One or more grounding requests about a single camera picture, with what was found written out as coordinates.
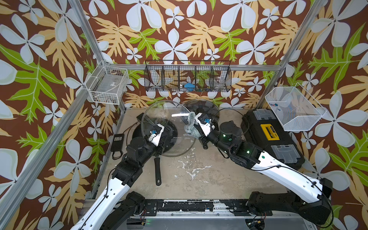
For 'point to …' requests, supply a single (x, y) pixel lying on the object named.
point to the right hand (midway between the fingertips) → (194, 122)
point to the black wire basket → (209, 76)
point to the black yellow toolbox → (262, 127)
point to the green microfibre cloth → (191, 129)
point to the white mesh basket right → (295, 109)
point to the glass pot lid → (172, 115)
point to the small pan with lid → (201, 106)
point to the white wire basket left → (108, 84)
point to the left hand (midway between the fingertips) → (164, 131)
